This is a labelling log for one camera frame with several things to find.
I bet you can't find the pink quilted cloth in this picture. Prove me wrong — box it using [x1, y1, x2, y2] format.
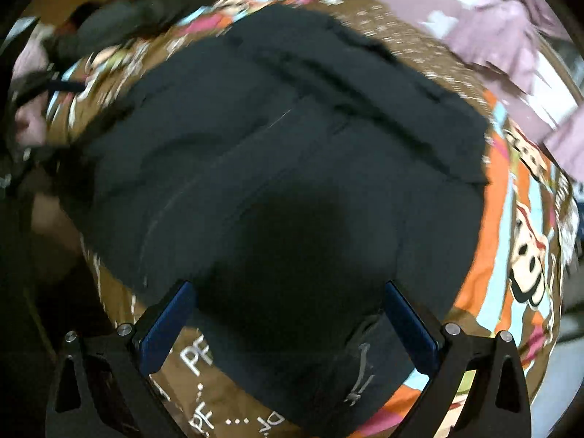
[11, 34, 60, 142]

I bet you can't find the dark clothes pile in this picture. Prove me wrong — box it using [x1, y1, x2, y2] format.
[46, 0, 215, 60]

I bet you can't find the pink curtain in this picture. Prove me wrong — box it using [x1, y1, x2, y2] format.
[445, 0, 548, 96]
[545, 100, 584, 183]

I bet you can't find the black jacket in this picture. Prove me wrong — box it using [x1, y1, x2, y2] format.
[59, 4, 493, 434]

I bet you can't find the cartoon printed blanket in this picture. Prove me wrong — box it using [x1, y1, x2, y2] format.
[46, 0, 580, 438]

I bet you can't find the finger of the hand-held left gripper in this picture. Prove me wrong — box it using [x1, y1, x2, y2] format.
[7, 145, 62, 167]
[18, 78, 87, 103]

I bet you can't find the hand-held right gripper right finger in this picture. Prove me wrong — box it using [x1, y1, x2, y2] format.
[382, 279, 532, 438]

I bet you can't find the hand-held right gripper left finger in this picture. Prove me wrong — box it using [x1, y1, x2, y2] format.
[46, 279, 198, 438]

